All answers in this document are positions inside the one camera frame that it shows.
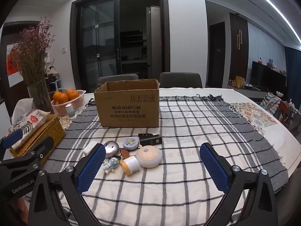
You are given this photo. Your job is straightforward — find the dried pink flowers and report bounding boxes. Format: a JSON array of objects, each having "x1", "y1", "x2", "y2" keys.
[{"x1": 13, "y1": 18, "x2": 55, "y2": 86}]

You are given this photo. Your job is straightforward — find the dark interior door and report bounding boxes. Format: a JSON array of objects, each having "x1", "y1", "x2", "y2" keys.
[{"x1": 208, "y1": 22, "x2": 226, "y2": 89}]

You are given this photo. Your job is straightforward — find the white jar with yellow band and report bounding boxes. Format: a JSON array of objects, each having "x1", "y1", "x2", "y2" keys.
[{"x1": 120, "y1": 157, "x2": 141, "y2": 176}]

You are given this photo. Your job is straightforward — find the white tissue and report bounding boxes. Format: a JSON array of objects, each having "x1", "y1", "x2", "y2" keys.
[{"x1": 12, "y1": 98, "x2": 36, "y2": 128}]

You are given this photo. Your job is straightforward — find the wicker tissue box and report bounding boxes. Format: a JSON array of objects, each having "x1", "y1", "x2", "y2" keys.
[{"x1": 9, "y1": 114, "x2": 66, "y2": 158}]

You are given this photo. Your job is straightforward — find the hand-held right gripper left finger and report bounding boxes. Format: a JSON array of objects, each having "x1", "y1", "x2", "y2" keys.
[{"x1": 28, "y1": 143, "x2": 107, "y2": 226}]

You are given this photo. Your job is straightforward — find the black television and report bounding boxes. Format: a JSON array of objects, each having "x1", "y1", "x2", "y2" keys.
[{"x1": 250, "y1": 61, "x2": 287, "y2": 91}]

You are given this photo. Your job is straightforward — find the white basket of oranges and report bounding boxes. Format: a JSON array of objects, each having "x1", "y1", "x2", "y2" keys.
[{"x1": 51, "y1": 90, "x2": 87, "y2": 116}]

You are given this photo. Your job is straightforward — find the round beige night light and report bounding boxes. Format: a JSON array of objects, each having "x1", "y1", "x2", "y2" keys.
[{"x1": 136, "y1": 146, "x2": 163, "y2": 168}]

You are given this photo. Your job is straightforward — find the silver dome gadget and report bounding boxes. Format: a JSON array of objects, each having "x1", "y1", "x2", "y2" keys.
[{"x1": 103, "y1": 140, "x2": 120, "y2": 159}]

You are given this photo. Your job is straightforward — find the white table cover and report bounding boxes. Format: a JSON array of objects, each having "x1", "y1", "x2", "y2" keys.
[{"x1": 78, "y1": 88, "x2": 301, "y2": 189}]

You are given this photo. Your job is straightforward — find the black rectangular device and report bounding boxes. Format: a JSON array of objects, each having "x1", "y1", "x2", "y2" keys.
[{"x1": 138, "y1": 133, "x2": 162, "y2": 146}]

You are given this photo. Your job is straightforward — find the brown leather key fob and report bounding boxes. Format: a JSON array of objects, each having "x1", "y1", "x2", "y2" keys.
[{"x1": 119, "y1": 148, "x2": 131, "y2": 160}]

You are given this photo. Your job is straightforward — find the brown cardboard box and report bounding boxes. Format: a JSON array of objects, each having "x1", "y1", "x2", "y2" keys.
[{"x1": 94, "y1": 79, "x2": 160, "y2": 128}]

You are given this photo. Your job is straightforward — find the dark blue curtain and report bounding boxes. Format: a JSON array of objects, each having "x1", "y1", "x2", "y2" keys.
[{"x1": 283, "y1": 46, "x2": 301, "y2": 110}]

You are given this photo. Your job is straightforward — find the grey refrigerator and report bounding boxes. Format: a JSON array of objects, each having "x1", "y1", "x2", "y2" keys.
[{"x1": 146, "y1": 6, "x2": 163, "y2": 79}]

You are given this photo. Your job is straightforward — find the grey white checkered tablecloth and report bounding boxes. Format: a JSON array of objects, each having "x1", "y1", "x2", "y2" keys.
[{"x1": 45, "y1": 95, "x2": 290, "y2": 226}]

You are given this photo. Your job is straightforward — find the colourful patterned cloth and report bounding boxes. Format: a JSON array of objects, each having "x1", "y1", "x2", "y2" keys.
[{"x1": 229, "y1": 102, "x2": 279, "y2": 136}]

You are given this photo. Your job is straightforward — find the dark sliding glass door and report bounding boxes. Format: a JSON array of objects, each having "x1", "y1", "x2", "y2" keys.
[{"x1": 71, "y1": 0, "x2": 170, "y2": 93}]

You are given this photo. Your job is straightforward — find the beige lace placemat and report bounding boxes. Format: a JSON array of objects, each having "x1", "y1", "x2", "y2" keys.
[{"x1": 58, "y1": 104, "x2": 96, "y2": 130}]

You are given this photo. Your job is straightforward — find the orange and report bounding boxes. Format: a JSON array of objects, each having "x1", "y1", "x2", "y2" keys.
[
  {"x1": 53, "y1": 92, "x2": 69, "y2": 104},
  {"x1": 66, "y1": 89, "x2": 80, "y2": 101}
]

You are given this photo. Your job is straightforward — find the grey dining chair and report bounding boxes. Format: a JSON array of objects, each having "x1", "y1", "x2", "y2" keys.
[
  {"x1": 96, "y1": 74, "x2": 139, "y2": 86},
  {"x1": 159, "y1": 72, "x2": 203, "y2": 89}
]

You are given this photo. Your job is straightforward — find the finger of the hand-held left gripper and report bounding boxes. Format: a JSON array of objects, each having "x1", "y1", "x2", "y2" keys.
[
  {"x1": 0, "y1": 129, "x2": 24, "y2": 150},
  {"x1": 28, "y1": 135, "x2": 54, "y2": 168}
]

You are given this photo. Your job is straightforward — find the printed fabric pouch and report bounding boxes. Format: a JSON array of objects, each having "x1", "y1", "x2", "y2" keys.
[{"x1": 9, "y1": 109, "x2": 51, "y2": 150}]

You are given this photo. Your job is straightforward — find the white shoe rack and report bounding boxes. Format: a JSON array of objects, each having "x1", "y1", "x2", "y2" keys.
[{"x1": 46, "y1": 65, "x2": 63, "y2": 93}]

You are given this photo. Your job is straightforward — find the white television cabinet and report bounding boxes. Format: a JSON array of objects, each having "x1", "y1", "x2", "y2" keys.
[{"x1": 227, "y1": 82, "x2": 268, "y2": 99}]

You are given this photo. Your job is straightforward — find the small white rectangular box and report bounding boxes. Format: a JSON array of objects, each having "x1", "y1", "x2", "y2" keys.
[{"x1": 83, "y1": 141, "x2": 98, "y2": 156}]

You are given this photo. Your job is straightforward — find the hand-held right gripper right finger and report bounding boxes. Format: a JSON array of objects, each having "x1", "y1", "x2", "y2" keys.
[{"x1": 199, "y1": 142, "x2": 278, "y2": 226}]

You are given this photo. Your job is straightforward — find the red wall poster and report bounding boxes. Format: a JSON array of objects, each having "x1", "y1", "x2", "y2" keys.
[{"x1": 7, "y1": 44, "x2": 24, "y2": 86}]

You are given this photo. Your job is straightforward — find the ceiling light strip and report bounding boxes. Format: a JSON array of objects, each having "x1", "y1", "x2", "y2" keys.
[{"x1": 237, "y1": 0, "x2": 301, "y2": 46}]

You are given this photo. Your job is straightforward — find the glass vase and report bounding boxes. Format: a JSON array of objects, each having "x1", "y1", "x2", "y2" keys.
[{"x1": 28, "y1": 79, "x2": 53, "y2": 116}]

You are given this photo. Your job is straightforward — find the chair with colourful cloth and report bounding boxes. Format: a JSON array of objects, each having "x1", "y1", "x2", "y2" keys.
[{"x1": 259, "y1": 91, "x2": 297, "y2": 129}]

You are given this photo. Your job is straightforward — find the small glass candle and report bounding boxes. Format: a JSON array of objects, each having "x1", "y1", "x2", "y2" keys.
[{"x1": 67, "y1": 104, "x2": 77, "y2": 119}]

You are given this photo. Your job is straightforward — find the white astronaut cat figurine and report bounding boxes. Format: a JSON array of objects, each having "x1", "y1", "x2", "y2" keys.
[{"x1": 102, "y1": 157, "x2": 120, "y2": 175}]

